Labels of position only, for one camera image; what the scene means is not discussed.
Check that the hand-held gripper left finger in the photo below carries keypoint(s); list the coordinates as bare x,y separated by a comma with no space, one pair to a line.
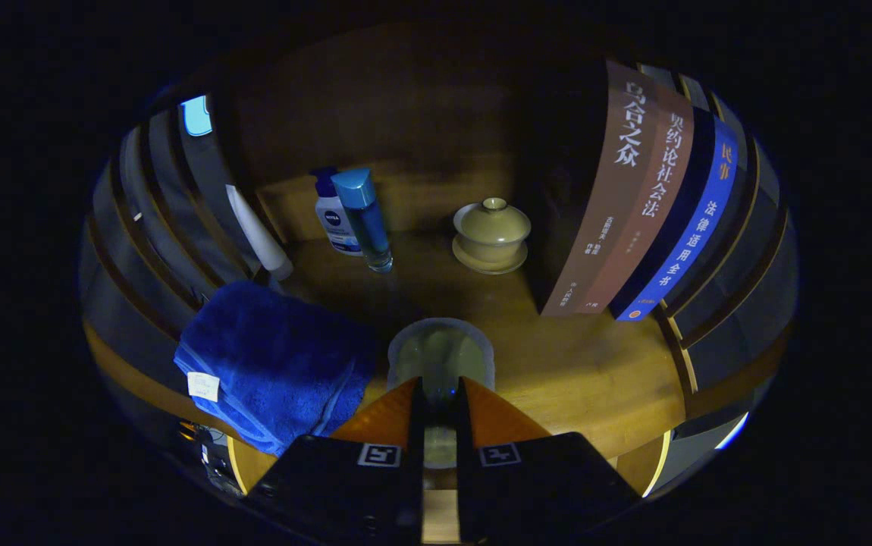
416,470

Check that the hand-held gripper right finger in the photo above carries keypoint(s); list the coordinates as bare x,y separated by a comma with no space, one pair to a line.
465,470

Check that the wooden countertop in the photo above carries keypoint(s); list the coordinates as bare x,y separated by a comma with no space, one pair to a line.
557,364

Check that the wooden cabinet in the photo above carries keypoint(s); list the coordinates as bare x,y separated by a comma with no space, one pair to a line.
406,114

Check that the blue folded towel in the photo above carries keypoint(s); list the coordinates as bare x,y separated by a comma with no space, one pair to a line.
269,356

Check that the beige saucer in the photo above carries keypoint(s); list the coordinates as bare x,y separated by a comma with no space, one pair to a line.
490,268

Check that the beige lidded tea cup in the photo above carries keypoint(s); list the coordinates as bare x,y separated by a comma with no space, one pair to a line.
493,227

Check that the clear teal bottle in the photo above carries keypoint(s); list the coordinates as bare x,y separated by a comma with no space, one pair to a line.
364,212

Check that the white bottle with blue cap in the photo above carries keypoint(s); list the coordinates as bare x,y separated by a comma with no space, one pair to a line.
334,220

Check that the white tube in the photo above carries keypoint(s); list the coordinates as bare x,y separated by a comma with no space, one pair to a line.
258,235

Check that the dark brown book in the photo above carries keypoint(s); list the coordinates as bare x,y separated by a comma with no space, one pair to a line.
610,189

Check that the reddish brown book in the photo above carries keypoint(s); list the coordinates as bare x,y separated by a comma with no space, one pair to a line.
652,205

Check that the blue book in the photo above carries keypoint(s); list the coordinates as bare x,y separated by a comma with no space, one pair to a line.
697,227

